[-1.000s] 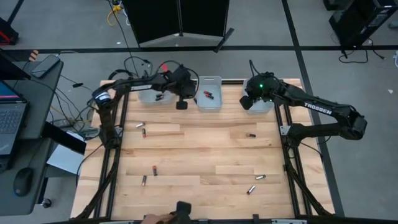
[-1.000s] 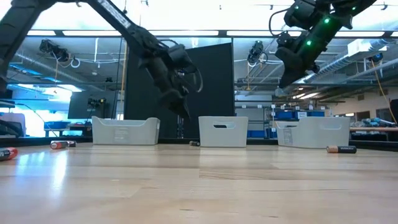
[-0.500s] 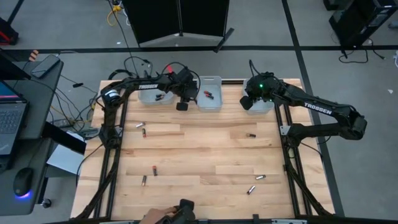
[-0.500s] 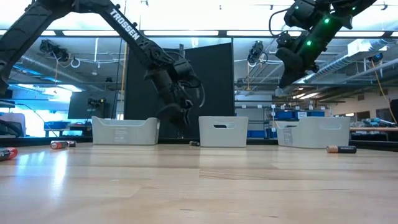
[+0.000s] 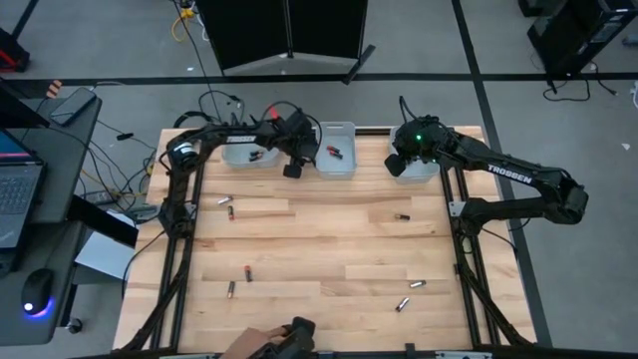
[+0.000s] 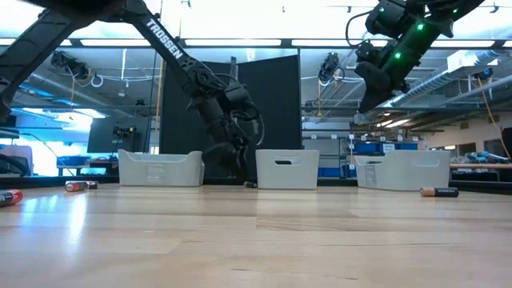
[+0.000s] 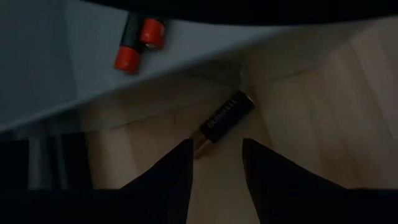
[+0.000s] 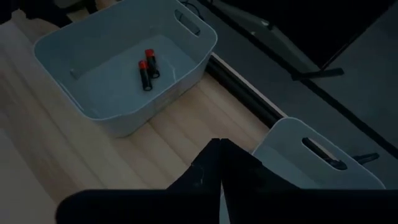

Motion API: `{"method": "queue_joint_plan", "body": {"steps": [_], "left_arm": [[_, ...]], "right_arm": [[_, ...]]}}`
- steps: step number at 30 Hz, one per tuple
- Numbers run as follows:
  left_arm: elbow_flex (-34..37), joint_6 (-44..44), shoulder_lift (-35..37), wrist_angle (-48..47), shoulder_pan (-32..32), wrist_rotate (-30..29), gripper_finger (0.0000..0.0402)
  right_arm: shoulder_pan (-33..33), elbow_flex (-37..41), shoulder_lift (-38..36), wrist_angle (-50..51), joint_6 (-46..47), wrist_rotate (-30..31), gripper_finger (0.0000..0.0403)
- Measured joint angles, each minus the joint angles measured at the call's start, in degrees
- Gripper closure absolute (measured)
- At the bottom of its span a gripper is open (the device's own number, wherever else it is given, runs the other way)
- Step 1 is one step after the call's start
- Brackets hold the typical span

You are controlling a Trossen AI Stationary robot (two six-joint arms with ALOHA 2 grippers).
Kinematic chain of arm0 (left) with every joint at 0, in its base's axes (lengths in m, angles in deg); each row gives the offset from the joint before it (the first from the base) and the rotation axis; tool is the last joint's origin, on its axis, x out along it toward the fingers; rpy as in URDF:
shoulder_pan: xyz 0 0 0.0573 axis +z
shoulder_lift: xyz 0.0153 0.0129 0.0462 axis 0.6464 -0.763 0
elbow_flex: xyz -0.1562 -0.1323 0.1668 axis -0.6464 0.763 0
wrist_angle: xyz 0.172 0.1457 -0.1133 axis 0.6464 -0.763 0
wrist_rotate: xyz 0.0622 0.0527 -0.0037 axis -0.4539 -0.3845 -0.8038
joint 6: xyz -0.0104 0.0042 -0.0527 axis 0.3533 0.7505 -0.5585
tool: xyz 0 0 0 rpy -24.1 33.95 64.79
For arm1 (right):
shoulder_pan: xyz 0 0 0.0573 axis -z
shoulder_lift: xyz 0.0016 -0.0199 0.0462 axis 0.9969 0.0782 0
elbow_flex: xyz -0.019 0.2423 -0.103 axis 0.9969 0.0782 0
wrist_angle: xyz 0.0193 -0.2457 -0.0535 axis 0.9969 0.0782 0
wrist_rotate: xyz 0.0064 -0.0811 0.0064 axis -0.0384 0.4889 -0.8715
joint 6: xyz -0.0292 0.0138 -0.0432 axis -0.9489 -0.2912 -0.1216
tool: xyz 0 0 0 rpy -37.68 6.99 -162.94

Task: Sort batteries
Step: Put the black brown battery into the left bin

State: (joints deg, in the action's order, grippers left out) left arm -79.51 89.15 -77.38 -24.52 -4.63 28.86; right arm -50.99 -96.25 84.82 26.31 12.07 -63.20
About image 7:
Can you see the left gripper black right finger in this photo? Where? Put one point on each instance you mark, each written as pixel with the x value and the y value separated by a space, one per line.
pixel 280 193

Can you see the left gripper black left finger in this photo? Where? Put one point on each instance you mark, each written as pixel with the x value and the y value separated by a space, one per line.
pixel 171 186

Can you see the light grey plastic bin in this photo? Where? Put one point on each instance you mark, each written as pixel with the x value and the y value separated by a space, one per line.
pixel 62 62

